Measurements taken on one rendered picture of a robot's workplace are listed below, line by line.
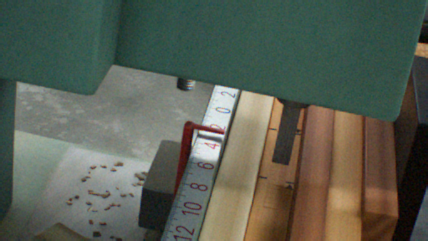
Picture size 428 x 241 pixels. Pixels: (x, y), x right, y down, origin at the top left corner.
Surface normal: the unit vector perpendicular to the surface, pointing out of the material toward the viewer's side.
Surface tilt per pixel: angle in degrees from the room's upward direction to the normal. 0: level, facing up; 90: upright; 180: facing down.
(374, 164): 0
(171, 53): 90
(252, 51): 90
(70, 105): 0
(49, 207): 0
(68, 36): 90
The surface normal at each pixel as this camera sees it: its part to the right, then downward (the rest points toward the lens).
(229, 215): 0.15, -0.87
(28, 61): -0.15, 0.46
